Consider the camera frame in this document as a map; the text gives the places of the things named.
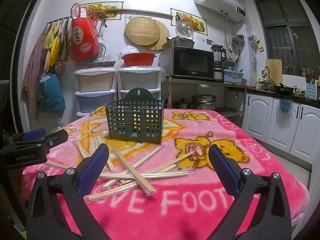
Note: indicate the white water heater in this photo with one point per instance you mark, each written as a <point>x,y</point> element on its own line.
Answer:
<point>235,11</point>

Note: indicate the blue hanging bag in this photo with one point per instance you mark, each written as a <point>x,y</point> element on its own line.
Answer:
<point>51,95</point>

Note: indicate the black microwave oven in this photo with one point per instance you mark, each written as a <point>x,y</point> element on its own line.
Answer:
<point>187,63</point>

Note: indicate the dark green utensil basket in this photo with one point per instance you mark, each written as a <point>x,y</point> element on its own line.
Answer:
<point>136,117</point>

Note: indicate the wrapped chopsticks front left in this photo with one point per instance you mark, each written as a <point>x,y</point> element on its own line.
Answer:
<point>112,192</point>

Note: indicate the left plastic drawer tower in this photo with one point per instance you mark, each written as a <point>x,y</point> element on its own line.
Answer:
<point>96,87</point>

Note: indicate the plastic drawer tower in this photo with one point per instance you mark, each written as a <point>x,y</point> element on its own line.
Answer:
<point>147,77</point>
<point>96,87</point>

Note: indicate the steel pots on shelf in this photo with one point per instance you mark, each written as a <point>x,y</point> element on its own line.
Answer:
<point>203,102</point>

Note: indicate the wooden cutting board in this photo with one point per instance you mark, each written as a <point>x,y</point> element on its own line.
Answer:
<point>274,71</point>

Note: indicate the hanging clothes and towels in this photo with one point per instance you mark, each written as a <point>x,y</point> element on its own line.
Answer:
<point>47,56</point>

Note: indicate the food poster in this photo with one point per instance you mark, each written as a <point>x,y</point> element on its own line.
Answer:
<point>103,10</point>
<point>199,24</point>

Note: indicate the food poster right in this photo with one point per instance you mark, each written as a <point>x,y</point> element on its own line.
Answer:
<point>199,24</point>

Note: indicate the dark window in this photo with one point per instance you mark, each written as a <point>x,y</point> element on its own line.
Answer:
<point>289,34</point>

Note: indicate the wrapped chopsticks horizontal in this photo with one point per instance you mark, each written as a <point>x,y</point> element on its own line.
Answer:
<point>145,176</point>

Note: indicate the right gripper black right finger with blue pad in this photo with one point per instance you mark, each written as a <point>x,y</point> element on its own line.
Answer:
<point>271,218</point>

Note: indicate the round bamboo tray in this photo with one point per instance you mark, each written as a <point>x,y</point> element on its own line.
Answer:
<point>142,31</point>

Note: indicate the food poster left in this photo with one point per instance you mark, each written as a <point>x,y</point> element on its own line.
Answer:
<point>103,10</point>

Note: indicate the metal kitchen shelf rack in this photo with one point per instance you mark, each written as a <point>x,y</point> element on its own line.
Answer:
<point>229,97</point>

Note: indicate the wooden chopsticks pair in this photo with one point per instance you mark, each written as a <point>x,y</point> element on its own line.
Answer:
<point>142,182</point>

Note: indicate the red plastic basin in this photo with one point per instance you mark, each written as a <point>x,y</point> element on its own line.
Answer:
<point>139,59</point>

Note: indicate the right plastic drawer tower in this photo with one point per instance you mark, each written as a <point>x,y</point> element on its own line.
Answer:
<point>147,77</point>

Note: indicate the black blender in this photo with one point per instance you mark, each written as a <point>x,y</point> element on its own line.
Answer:
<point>219,53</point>

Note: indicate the white kitchen cabinets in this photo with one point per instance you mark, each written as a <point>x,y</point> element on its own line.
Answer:
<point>289,126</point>

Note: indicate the red gift bag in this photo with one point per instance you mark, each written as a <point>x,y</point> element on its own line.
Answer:
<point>84,39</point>

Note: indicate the wrapped chopsticks long diagonal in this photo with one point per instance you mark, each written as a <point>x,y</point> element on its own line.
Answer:
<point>112,180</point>

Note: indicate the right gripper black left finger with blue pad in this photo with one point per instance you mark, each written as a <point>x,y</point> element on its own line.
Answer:
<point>45,218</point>

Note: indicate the wrapped chopsticks left side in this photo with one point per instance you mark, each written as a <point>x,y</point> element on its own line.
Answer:
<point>81,150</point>

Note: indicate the pink cartoon bear blanket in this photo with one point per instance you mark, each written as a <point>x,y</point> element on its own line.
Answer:
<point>187,207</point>

